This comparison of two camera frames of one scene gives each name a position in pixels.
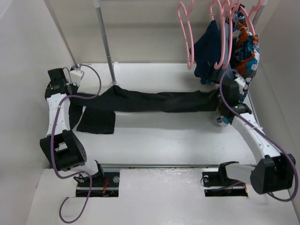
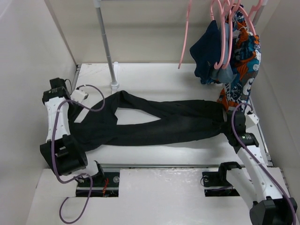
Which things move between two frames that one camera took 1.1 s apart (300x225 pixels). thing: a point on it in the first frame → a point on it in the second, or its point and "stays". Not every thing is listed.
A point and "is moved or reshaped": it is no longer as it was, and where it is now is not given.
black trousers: x=98 y=112 is moved or reshaped
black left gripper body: x=73 y=88 → x=74 y=109
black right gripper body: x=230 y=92 → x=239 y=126
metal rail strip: x=204 y=165 stays
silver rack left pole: x=97 y=3 stays
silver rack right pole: x=258 y=12 stays
